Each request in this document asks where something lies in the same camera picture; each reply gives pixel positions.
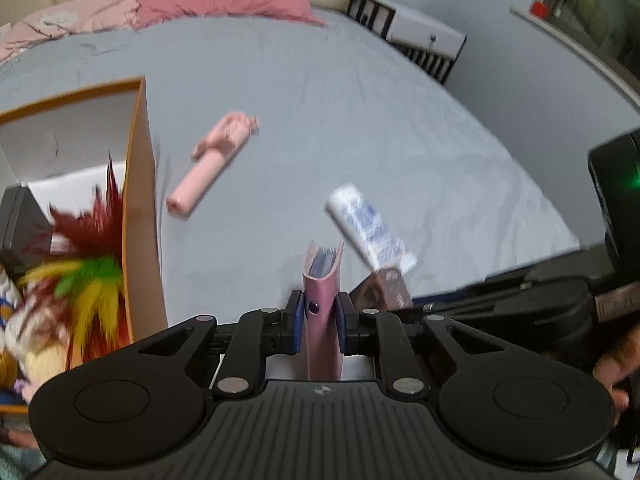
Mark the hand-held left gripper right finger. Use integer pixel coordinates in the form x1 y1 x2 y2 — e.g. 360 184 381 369
335 291 507 398

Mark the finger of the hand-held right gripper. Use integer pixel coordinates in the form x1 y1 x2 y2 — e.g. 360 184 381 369
400 280 538 319

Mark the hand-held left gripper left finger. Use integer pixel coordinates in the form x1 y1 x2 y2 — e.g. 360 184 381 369
132 289 306 401

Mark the pink wallet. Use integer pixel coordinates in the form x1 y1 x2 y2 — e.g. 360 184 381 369
301 240 346 382

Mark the orange cardboard box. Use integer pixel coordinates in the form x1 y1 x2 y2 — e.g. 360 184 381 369
0 76 168 416

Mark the colourful feather toy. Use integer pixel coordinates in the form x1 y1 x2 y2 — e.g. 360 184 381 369
20 152 136 371

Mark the cream crochet plush toy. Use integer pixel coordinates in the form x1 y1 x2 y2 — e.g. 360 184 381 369
0 260 68 396

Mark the dark grey box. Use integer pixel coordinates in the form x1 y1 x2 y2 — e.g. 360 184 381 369
0 186 53 261

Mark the person's right hand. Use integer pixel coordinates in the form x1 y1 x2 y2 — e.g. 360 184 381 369
592 327 640 428

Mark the white cream tube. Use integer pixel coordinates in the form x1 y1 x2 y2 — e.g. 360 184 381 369
326 184 417 275

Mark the white windowsill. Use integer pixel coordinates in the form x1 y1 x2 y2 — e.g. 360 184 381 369
510 5 640 107

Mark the pink rolled cloth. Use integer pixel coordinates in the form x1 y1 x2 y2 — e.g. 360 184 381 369
166 111 260 220

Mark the dark window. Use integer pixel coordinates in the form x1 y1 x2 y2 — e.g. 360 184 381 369
542 0 640 81

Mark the bed with grey sheet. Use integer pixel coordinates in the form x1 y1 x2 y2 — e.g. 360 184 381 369
0 7 583 381

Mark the white nightstand with knob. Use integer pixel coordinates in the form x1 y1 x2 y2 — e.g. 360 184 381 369
347 0 467 86

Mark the teal striped blanket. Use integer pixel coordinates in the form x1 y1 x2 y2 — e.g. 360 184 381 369
0 442 46 480

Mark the light pink pillow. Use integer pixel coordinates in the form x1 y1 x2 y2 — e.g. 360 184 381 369
0 0 141 63

